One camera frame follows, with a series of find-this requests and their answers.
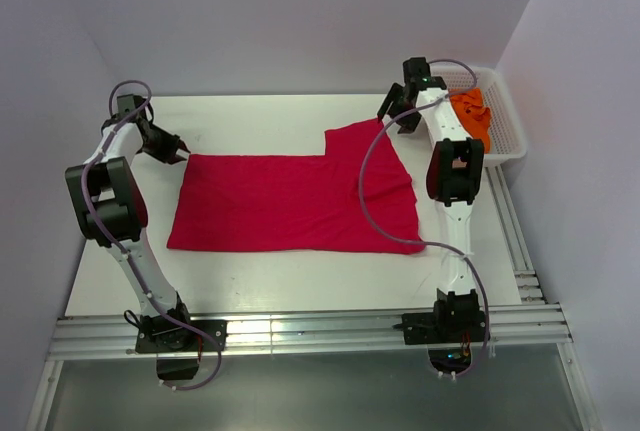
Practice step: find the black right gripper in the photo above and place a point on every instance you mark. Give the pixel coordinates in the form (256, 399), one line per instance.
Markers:
(393, 95)

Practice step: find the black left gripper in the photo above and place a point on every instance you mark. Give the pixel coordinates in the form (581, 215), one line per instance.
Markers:
(173, 144)

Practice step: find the red t shirt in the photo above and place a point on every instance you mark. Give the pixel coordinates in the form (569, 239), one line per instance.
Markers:
(356, 197)

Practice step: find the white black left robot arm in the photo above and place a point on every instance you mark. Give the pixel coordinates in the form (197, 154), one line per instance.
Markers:
(111, 212)

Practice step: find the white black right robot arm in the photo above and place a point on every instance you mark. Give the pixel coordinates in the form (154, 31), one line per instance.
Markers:
(453, 181)

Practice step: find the orange t shirt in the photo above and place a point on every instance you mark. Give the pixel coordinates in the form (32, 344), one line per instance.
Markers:
(474, 115)

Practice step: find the white perforated plastic basket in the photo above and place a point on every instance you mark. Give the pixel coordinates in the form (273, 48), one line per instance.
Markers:
(507, 136)

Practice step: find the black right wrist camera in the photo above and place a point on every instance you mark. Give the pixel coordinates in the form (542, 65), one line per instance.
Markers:
(417, 76)

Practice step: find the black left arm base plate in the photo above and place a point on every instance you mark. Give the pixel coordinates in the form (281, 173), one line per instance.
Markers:
(161, 336)

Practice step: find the aluminium table edge rail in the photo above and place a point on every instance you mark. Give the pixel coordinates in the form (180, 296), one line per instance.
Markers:
(109, 337)

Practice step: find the aluminium right side rail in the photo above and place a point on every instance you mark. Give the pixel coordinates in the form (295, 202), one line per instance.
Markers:
(525, 275)

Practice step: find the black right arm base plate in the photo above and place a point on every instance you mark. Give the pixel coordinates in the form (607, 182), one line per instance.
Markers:
(425, 328)

